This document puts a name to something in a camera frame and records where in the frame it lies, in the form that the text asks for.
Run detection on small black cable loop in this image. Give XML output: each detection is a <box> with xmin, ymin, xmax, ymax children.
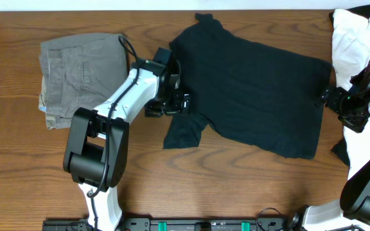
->
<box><xmin>255</xmin><ymin>207</ymin><xmax>285</xmax><ymax>231</ymax></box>

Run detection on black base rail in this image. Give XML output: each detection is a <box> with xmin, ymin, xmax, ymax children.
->
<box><xmin>42</xmin><ymin>218</ymin><xmax>285</xmax><ymax>231</ymax></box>

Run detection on black garment under white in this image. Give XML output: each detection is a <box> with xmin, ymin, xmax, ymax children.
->
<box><xmin>331</xmin><ymin>138</ymin><xmax>350</xmax><ymax>167</ymax></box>

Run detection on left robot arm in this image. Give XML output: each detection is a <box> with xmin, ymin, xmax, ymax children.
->
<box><xmin>63</xmin><ymin>59</ymin><xmax>190</xmax><ymax>230</ymax></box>

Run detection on black t-shirt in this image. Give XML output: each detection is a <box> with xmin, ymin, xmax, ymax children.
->
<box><xmin>163</xmin><ymin>13</ymin><xmax>331</xmax><ymax>159</ymax></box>

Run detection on folded grey khaki pants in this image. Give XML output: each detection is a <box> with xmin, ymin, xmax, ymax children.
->
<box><xmin>39</xmin><ymin>33</ymin><xmax>128</xmax><ymax>129</ymax></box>

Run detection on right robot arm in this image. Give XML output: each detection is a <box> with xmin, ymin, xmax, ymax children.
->
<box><xmin>298</xmin><ymin>102</ymin><xmax>370</xmax><ymax>231</ymax></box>

